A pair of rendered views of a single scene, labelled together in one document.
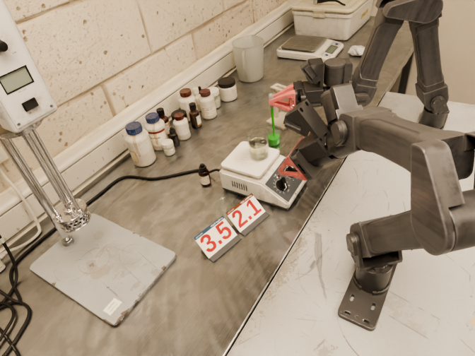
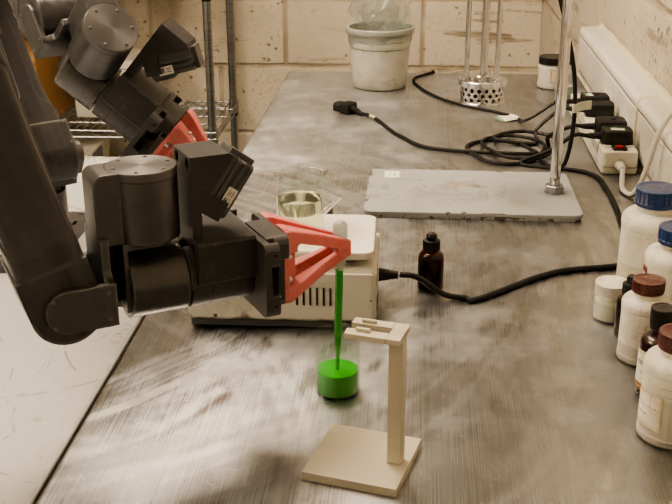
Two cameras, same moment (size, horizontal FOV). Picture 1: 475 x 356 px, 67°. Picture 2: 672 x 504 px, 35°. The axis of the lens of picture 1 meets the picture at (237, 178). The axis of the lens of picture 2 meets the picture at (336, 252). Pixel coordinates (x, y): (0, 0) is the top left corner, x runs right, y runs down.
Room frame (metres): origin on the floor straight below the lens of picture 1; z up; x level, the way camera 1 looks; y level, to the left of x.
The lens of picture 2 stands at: (1.65, -0.60, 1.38)
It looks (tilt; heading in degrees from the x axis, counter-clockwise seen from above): 21 degrees down; 147
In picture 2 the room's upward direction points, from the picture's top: straight up
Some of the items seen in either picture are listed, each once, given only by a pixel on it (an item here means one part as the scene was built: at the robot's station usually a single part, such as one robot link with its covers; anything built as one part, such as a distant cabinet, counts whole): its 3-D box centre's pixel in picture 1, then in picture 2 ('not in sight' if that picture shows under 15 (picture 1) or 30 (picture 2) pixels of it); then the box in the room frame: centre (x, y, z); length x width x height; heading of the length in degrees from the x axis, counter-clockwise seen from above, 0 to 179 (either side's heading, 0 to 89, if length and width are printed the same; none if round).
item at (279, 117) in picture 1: (282, 104); (363, 394); (1.03, -0.18, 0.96); 0.08 x 0.08 x 0.13; 38
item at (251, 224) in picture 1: (247, 214); not in sight; (0.61, -0.01, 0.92); 0.09 x 0.06 x 0.04; 129
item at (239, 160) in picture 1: (250, 158); (320, 235); (0.75, -0.04, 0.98); 0.12 x 0.12 x 0.01; 54
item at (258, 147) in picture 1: (256, 145); (303, 203); (0.75, -0.06, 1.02); 0.06 x 0.05 x 0.08; 87
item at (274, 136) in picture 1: (273, 134); (337, 362); (0.92, -0.13, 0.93); 0.04 x 0.04 x 0.06
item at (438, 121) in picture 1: (432, 119); not in sight; (0.87, -0.60, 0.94); 0.20 x 0.07 x 0.08; 143
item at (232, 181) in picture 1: (260, 174); (297, 272); (0.73, -0.06, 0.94); 0.22 x 0.13 x 0.08; 54
